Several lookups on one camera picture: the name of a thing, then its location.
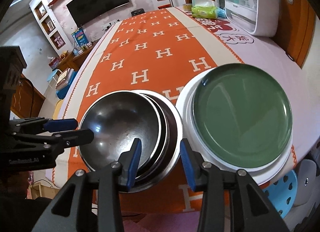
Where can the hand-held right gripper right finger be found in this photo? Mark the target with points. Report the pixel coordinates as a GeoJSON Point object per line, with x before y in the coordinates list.
{"type": "Point", "coordinates": [186, 164]}

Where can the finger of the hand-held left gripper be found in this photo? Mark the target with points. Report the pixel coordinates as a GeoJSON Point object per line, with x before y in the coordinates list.
{"type": "Point", "coordinates": [62, 123]}
{"type": "Point", "coordinates": [80, 135]}

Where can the round blue stool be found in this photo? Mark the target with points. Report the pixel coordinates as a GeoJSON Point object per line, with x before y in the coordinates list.
{"type": "Point", "coordinates": [52, 74]}

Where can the green plate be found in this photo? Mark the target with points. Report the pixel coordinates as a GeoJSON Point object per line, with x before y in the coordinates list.
{"type": "Point", "coordinates": [242, 117]}

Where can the white bottle sterilizer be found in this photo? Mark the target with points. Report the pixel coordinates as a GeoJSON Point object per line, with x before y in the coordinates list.
{"type": "Point", "coordinates": [265, 9]}

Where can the red tissue box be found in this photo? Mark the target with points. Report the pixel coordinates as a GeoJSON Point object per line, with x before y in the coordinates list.
{"type": "Point", "coordinates": [54, 63]}

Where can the wooden television cabinet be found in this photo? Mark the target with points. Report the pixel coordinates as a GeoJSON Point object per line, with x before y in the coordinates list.
{"type": "Point", "coordinates": [75, 59]}

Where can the orange wooden sliding door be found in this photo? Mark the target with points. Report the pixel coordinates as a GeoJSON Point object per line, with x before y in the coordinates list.
{"type": "Point", "coordinates": [300, 34]}

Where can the blue plastic stool with holes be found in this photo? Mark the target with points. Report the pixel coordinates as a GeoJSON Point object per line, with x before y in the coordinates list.
{"type": "Point", "coordinates": [282, 192]}

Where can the orange lettered blanket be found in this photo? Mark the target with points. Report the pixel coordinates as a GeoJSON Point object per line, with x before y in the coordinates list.
{"type": "Point", "coordinates": [150, 54]}

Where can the yellow stool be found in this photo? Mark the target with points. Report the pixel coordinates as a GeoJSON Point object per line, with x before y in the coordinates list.
{"type": "Point", "coordinates": [58, 109]}

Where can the teal canister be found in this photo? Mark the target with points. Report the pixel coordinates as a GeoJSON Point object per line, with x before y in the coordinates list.
{"type": "Point", "coordinates": [198, 0]}

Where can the black air fryer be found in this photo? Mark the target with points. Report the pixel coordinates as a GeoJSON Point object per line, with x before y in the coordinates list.
{"type": "Point", "coordinates": [138, 12]}

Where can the black television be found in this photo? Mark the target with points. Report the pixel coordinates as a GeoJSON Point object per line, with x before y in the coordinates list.
{"type": "Point", "coordinates": [97, 1]}

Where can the large pink-sided steel bowl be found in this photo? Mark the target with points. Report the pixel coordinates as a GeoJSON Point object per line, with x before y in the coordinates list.
{"type": "Point", "coordinates": [173, 134]}

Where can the brown entrance door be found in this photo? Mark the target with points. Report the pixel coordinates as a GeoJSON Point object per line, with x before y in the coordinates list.
{"type": "Point", "coordinates": [25, 99]}

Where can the stack of books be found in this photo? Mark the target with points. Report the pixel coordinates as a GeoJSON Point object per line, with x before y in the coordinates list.
{"type": "Point", "coordinates": [65, 78]}

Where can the blue wipes pack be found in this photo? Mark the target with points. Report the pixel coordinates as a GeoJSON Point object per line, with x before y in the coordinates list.
{"type": "Point", "coordinates": [220, 12]}

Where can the grey plastic stool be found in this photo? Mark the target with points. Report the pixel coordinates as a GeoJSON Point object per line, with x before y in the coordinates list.
{"type": "Point", "coordinates": [307, 179]}

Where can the blue printed box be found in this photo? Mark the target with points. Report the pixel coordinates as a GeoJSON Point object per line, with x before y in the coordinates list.
{"type": "Point", "coordinates": [79, 37]}

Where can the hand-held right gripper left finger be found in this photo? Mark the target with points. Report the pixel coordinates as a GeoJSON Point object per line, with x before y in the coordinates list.
{"type": "Point", "coordinates": [133, 162]}

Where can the green tissue pack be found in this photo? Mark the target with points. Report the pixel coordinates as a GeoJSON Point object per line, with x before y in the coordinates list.
{"type": "Point", "coordinates": [203, 12]}

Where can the small steel bowl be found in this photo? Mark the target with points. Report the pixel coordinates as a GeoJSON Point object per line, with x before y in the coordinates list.
{"type": "Point", "coordinates": [117, 127]}

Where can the wide steel bowl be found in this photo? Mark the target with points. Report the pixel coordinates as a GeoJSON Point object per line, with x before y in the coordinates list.
{"type": "Point", "coordinates": [164, 132]}

